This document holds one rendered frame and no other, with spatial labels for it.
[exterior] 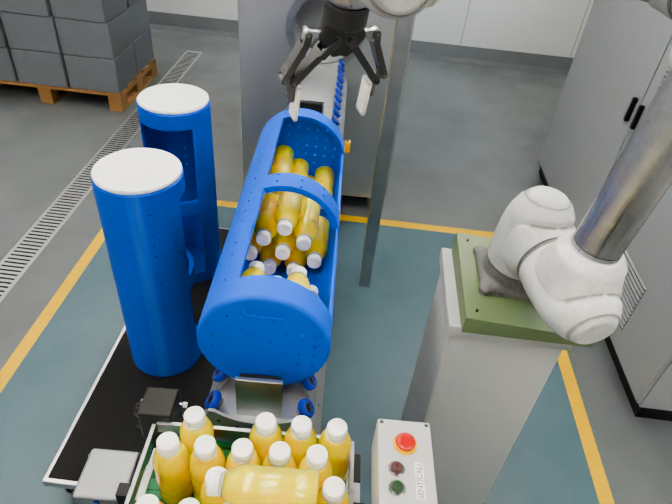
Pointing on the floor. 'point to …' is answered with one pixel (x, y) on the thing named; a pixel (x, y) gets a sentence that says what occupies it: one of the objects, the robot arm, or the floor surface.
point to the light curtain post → (385, 144)
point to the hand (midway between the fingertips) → (328, 109)
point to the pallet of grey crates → (77, 48)
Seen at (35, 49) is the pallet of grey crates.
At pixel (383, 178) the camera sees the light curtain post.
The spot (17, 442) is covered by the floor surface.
